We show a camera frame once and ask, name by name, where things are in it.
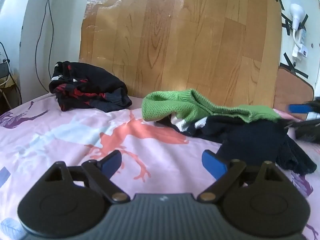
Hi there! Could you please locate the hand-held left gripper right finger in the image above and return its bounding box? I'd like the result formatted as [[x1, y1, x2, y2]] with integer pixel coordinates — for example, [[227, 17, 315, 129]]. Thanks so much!
[[198, 150, 287, 203]]

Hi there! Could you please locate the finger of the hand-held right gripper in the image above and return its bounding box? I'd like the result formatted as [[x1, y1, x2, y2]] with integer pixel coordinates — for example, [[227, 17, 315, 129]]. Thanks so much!
[[287, 101, 320, 115], [285, 119, 320, 144]]

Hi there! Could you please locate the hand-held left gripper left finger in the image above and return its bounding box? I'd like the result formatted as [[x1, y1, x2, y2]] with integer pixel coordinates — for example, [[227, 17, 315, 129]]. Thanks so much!
[[44, 150, 131, 204]]

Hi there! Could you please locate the green and navy knit sweater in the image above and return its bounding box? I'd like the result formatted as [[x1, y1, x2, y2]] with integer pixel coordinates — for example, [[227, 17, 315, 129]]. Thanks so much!
[[142, 89, 317, 175]]

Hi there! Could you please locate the brown cushion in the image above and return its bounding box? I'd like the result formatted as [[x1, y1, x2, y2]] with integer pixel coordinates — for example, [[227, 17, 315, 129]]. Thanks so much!
[[272, 65, 314, 120]]

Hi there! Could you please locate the pink printed bedsheet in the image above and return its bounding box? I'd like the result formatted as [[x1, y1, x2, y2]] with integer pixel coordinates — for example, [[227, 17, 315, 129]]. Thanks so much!
[[0, 94, 320, 240]]

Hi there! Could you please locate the black and red folded garment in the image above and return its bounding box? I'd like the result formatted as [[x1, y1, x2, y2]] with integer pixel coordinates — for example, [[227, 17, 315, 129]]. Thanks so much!
[[49, 61, 132, 113]]

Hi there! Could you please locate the white clamp lamp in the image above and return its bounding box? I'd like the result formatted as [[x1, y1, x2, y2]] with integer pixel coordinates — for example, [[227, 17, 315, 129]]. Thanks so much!
[[289, 3, 308, 58]]

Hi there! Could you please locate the wooden headboard panel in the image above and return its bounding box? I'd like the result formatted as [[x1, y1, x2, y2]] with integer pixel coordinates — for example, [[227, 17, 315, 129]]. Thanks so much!
[[79, 0, 283, 109]]

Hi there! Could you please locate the black power adapter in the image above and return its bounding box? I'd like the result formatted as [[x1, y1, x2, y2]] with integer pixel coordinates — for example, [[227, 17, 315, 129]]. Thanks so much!
[[0, 61, 11, 78]]

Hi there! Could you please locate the cluttered side table with cables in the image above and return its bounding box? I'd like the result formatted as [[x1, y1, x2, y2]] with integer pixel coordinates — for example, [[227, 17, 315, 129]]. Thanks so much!
[[0, 55, 21, 108]]

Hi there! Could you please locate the black wall cable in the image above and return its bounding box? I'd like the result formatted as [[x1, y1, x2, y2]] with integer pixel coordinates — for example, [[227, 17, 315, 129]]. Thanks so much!
[[35, 0, 54, 93]]

